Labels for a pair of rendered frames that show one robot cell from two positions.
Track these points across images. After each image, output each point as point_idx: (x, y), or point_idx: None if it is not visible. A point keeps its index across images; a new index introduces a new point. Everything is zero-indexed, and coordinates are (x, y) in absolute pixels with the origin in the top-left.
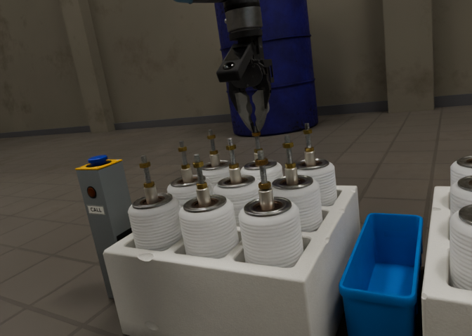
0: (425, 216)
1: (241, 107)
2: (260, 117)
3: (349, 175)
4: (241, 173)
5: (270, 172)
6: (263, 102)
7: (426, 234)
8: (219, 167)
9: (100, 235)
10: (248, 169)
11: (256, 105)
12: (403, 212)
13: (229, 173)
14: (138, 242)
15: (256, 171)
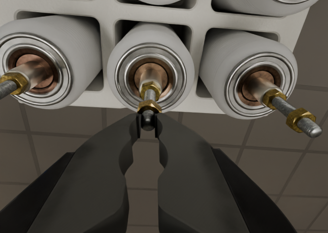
0: (34, 153)
1: (194, 160)
2: (107, 128)
3: (132, 230)
4: (182, 45)
5: (117, 45)
6: (70, 170)
7: (22, 121)
8: (243, 61)
9: None
10: (166, 46)
11: (112, 164)
12: (56, 160)
13: (218, 63)
14: None
15: (145, 38)
